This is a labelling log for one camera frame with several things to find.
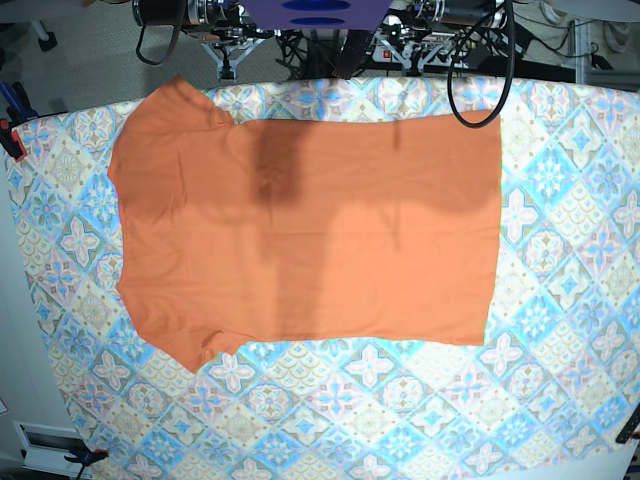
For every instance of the black clamp right edge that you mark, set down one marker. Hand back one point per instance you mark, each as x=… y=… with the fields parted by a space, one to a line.
x=629 y=429

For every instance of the patterned tile tablecloth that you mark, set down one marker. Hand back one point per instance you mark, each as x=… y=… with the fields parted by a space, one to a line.
x=555 y=381

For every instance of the blue clamp bottom left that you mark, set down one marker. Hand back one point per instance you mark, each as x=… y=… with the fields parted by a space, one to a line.
x=85 y=457

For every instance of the orange T-shirt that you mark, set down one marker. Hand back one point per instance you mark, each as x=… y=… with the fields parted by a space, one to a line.
x=283 y=230

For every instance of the white power strip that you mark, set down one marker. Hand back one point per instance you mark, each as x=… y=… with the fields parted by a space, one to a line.
x=405 y=55

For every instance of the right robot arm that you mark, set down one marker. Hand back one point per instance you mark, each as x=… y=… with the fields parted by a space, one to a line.
x=182 y=15

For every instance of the red clamp left edge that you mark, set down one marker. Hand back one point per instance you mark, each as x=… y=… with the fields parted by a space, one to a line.
x=10 y=141

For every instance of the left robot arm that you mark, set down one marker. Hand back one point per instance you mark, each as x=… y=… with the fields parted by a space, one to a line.
x=485 y=13

